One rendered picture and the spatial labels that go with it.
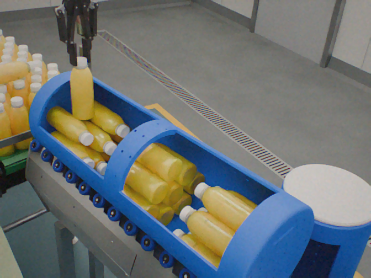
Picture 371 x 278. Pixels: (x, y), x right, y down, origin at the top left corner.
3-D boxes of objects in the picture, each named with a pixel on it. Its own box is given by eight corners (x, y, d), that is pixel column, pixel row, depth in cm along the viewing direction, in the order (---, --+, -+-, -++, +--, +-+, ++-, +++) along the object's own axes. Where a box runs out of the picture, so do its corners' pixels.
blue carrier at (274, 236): (233, 337, 101) (244, 255, 84) (36, 161, 151) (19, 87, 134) (304, 266, 117) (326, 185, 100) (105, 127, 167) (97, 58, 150)
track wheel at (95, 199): (105, 197, 130) (109, 198, 132) (96, 189, 133) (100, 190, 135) (97, 210, 131) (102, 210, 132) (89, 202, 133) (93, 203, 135)
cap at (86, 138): (85, 129, 135) (88, 132, 134) (93, 134, 138) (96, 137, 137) (77, 140, 134) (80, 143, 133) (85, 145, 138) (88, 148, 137)
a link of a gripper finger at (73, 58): (76, 43, 127) (74, 43, 126) (77, 66, 130) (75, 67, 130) (70, 39, 128) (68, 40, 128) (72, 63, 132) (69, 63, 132)
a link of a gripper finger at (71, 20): (79, 5, 122) (74, 5, 121) (74, 45, 126) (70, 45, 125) (71, 1, 124) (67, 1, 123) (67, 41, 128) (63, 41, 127)
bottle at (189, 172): (194, 159, 121) (152, 132, 131) (177, 177, 119) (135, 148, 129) (200, 174, 126) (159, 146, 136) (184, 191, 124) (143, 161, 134)
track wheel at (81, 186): (90, 184, 135) (95, 185, 136) (81, 177, 137) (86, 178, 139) (83, 197, 135) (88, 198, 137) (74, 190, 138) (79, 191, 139)
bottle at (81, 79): (99, 117, 142) (96, 65, 133) (80, 123, 138) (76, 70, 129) (87, 108, 146) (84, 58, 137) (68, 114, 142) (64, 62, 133)
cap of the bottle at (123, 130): (125, 122, 139) (128, 124, 138) (127, 131, 142) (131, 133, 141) (115, 128, 137) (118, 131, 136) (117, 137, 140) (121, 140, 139)
